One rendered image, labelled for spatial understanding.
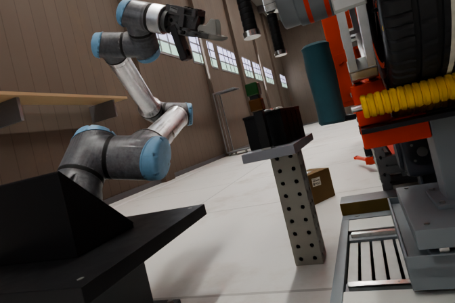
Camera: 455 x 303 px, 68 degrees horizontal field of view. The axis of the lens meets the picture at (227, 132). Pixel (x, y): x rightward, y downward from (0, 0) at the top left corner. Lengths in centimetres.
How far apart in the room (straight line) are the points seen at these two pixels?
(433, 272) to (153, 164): 79
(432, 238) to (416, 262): 6
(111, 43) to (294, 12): 63
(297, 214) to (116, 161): 65
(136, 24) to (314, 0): 55
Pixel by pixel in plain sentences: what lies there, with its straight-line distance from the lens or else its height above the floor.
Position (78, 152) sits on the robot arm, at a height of 58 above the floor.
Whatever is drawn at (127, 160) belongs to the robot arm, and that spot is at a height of 52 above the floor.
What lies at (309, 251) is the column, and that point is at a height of 5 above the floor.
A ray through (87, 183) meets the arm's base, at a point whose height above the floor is 48.
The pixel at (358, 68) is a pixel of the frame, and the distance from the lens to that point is 88.
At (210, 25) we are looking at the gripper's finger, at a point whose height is 85.
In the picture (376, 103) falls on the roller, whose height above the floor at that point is 51.
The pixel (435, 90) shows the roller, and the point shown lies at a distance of 88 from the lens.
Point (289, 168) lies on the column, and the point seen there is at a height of 35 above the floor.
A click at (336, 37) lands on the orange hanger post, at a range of 152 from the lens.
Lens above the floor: 52
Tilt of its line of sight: level
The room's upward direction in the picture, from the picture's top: 13 degrees counter-clockwise
